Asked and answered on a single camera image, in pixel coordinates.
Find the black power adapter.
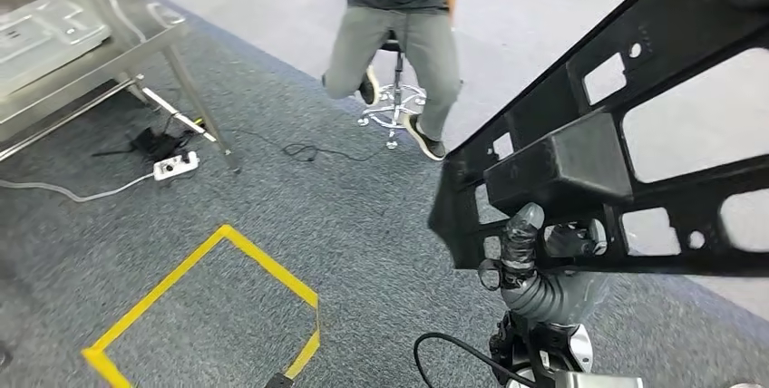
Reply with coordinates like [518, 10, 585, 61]
[90, 125, 200, 161]

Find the chrome swivel stool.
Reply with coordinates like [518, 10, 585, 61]
[358, 31, 429, 151]

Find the silver sheet metal part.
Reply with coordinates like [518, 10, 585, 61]
[0, 0, 113, 98]

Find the yellow tape floor square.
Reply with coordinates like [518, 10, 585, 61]
[81, 224, 321, 388]

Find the white power strip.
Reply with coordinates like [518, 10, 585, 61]
[152, 150, 200, 182]

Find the white power cable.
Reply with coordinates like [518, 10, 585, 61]
[0, 171, 156, 203]

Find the stainless steel workbench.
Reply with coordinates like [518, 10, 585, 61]
[0, 0, 243, 175]

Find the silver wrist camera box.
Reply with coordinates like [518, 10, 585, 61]
[552, 371, 645, 388]

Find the black plastic panel part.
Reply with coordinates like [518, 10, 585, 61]
[427, 0, 769, 278]

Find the person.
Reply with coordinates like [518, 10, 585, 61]
[321, 0, 463, 162]

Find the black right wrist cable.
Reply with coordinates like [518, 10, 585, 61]
[413, 332, 524, 388]

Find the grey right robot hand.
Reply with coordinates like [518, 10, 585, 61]
[478, 201, 609, 327]

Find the black floor cable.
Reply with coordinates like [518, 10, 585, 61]
[228, 127, 392, 164]

